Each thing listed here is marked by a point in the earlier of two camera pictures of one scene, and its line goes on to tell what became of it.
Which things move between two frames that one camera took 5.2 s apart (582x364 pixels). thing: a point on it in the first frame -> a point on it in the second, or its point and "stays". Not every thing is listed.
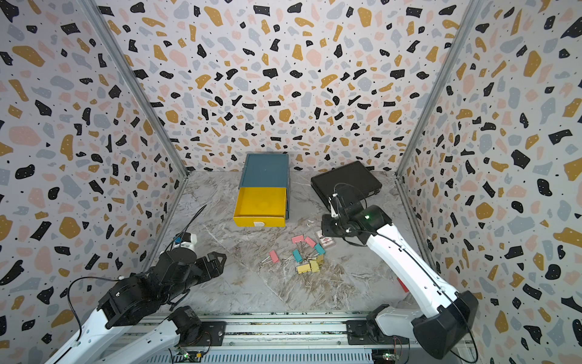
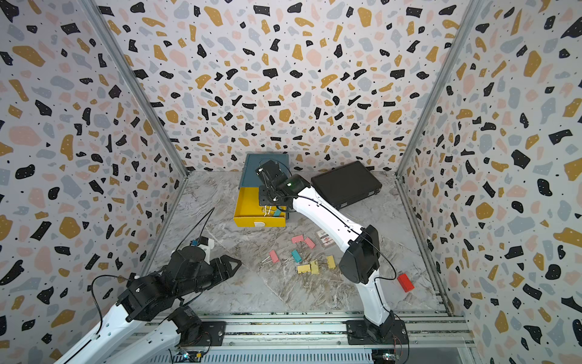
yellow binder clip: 303,268 stays
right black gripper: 325,223 -> 262,200
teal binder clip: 298,258 stays
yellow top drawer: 266,205 stays
